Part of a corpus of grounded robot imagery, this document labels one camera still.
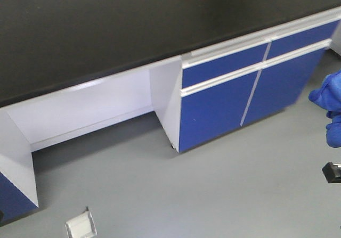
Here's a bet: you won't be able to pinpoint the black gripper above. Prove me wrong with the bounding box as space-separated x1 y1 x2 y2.
322 162 341 183

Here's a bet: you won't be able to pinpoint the blue cloth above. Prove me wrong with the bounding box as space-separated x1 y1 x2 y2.
308 70 340 148

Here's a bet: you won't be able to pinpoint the blue lab cabinet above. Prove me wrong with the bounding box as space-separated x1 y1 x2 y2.
150 8 340 152

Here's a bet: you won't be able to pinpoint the white floor box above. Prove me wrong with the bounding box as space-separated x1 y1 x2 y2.
65 207 98 238

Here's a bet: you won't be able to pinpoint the white blue left cabinet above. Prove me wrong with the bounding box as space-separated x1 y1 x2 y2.
1 111 39 225

